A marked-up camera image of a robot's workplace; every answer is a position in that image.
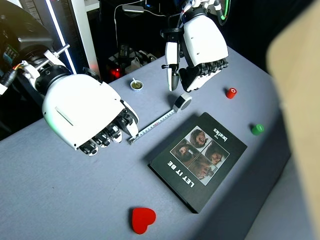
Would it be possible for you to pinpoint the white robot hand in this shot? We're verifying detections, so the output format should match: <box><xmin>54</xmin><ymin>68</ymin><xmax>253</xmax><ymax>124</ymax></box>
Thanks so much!
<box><xmin>159</xmin><ymin>11</ymin><xmax>230</xmax><ymax>93</ymax></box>
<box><xmin>41</xmin><ymin>67</ymin><xmax>140</xmax><ymax>157</ymax></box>

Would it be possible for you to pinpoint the white and grey tape measure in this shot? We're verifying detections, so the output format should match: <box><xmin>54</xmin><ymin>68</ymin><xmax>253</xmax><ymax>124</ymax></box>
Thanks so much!
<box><xmin>128</xmin><ymin>92</ymin><xmax>193</xmax><ymax>145</ymax></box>

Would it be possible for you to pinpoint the black hardcover book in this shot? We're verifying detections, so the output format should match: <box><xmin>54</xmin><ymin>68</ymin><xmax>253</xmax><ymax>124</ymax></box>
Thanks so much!
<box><xmin>147</xmin><ymin>111</ymin><xmax>248</xmax><ymax>214</ymax></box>

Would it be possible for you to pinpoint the small bowl with green filling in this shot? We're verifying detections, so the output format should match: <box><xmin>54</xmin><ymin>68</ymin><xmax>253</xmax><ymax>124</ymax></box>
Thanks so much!
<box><xmin>130</xmin><ymin>77</ymin><xmax>144</xmax><ymax>92</ymax></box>

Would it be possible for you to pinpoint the red cylinder block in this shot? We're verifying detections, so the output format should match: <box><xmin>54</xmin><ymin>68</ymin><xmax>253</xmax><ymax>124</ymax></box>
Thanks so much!
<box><xmin>225</xmin><ymin>87</ymin><xmax>238</xmax><ymax>100</ymax></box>

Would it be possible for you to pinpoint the black power adapter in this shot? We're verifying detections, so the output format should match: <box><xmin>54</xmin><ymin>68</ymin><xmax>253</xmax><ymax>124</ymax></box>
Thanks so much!
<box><xmin>119</xmin><ymin>43</ymin><xmax>130</xmax><ymax>60</ymax></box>

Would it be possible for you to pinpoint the white power strip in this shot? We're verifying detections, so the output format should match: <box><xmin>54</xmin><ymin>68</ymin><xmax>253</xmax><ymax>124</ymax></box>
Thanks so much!
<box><xmin>108</xmin><ymin>49</ymin><xmax>159</xmax><ymax>73</ymax></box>

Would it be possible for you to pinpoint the grey flat box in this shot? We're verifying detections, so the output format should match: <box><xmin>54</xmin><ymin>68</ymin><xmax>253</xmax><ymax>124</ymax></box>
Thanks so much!
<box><xmin>121</xmin><ymin>4</ymin><xmax>145</xmax><ymax>14</ymax></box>

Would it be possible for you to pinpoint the grey table cloth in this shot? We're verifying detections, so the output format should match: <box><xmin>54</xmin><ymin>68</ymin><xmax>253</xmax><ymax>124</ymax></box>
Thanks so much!
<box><xmin>0</xmin><ymin>44</ymin><xmax>293</xmax><ymax>240</ymax></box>

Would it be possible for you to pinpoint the green cylinder block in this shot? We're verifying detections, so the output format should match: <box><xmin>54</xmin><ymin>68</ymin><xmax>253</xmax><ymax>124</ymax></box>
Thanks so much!
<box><xmin>250</xmin><ymin>123</ymin><xmax>265</xmax><ymax>136</ymax></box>

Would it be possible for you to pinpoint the beige board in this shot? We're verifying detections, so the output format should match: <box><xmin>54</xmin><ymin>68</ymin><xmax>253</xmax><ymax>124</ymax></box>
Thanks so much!
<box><xmin>266</xmin><ymin>0</ymin><xmax>320</xmax><ymax>240</ymax></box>

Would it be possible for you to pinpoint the red heart block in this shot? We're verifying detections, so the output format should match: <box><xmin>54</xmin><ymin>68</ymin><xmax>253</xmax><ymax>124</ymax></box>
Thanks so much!
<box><xmin>129</xmin><ymin>206</ymin><xmax>157</xmax><ymax>235</ymax></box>

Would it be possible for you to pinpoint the red glowing switch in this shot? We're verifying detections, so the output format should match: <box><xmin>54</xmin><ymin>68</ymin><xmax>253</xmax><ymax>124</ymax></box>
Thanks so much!
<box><xmin>109</xmin><ymin>67</ymin><xmax>122</xmax><ymax>79</ymax></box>

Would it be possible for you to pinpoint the white post with light strip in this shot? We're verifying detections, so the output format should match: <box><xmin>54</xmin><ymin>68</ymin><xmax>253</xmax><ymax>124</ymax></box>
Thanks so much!
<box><xmin>44</xmin><ymin>0</ymin><xmax>101</xmax><ymax>79</ymax></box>

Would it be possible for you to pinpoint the white cable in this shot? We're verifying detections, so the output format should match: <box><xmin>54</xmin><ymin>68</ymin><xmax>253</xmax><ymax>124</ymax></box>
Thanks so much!
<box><xmin>113</xmin><ymin>0</ymin><xmax>167</xmax><ymax>50</ymax></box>

